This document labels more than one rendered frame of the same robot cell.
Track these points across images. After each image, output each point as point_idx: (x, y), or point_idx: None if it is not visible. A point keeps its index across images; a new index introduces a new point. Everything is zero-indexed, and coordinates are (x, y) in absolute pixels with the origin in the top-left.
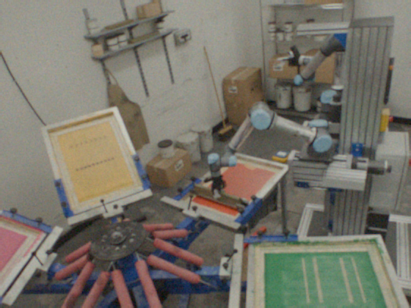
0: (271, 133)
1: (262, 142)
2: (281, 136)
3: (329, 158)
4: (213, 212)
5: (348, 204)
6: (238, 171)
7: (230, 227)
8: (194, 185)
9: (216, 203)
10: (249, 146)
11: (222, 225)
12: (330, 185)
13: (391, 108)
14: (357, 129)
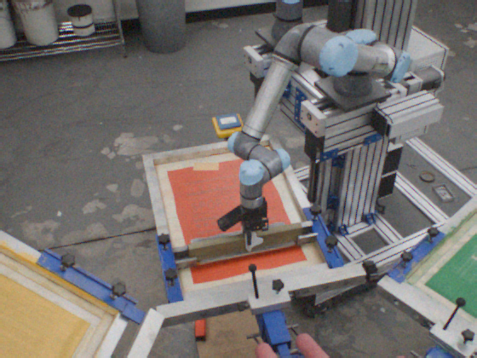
0: (20, 103)
1: (22, 127)
2: (46, 101)
3: (382, 89)
4: (275, 274)
5: (363, 156)
6: (197, 184)
7: (352, 279)
8: (190, 250)
9: (244, 259)
10: (2, 144)
11: (333, 284)
12: (400, 131)
13: (190, 0)
14: (387, 30)
